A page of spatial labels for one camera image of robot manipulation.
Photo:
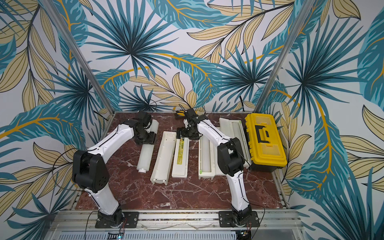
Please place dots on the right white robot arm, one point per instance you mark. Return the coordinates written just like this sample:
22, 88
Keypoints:
236, 166

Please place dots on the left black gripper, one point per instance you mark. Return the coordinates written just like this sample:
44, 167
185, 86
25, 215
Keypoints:
152, 140

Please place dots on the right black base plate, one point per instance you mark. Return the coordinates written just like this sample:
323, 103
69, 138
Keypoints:
232, 219

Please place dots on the yellow black toolbox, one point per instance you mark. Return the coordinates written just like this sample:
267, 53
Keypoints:
265, 144

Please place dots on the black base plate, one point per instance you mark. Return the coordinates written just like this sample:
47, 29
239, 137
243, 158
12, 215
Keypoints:
127, 220
232, 219

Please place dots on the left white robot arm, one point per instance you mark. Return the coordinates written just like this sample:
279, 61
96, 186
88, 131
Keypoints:
90, 172

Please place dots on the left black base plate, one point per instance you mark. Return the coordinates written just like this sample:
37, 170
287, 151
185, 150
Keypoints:
127, 220

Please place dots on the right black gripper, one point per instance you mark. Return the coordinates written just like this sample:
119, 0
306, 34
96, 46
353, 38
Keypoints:
186, 133

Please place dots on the dispenser tray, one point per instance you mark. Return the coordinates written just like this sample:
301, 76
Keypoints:
164, 159
207, 169

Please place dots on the white dispenser box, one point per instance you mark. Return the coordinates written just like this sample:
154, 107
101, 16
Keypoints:
181, 157
222, 144

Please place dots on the thick wrap roll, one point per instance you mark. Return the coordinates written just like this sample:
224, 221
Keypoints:
147, 149

